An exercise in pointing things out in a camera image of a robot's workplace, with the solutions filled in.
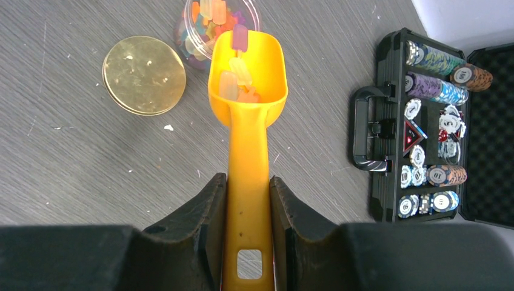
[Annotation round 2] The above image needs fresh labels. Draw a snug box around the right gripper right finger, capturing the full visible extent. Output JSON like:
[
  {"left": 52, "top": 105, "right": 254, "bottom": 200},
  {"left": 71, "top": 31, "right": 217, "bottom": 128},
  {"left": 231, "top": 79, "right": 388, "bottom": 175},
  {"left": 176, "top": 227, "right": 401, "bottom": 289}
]
[{"left": 269, "top": 176, "right": 345, "bottom": 290}]

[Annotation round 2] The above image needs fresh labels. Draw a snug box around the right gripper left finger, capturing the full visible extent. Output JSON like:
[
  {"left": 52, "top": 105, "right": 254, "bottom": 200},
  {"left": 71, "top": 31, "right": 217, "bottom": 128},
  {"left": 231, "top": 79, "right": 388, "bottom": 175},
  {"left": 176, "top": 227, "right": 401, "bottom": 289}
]
[{"left": 143, "top": 173, "right": 227, "bottom": 290}]

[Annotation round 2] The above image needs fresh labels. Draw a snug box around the orange plastic scoop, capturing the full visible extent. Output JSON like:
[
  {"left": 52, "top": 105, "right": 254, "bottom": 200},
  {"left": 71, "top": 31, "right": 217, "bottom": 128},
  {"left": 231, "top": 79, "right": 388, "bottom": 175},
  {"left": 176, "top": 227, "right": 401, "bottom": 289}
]
[{"left": 208, "top": 31, "right": 289, "bottom": 290}]

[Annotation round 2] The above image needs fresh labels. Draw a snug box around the gold jar lid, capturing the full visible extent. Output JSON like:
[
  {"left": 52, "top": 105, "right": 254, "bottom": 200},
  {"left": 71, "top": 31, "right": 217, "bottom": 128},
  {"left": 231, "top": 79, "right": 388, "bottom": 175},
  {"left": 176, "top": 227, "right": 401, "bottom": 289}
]
[{"left": 102, "top": 36, "right": 186, "bottom": 116}]

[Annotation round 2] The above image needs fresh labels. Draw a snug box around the clear plastic jar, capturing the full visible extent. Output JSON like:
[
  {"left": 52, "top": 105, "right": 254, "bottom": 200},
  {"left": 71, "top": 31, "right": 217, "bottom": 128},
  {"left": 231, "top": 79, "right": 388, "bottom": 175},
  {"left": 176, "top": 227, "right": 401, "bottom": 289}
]
[{"left": 173, "top": 0, "right": 260, "bottom": 70}]

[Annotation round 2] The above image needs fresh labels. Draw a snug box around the black poker chip case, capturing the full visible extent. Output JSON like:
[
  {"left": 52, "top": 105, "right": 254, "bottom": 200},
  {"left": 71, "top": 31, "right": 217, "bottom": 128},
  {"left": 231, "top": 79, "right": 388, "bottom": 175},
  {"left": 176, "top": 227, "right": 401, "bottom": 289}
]
[{"left": 352, "top": 28, "right": 513, "bottom": 228}]

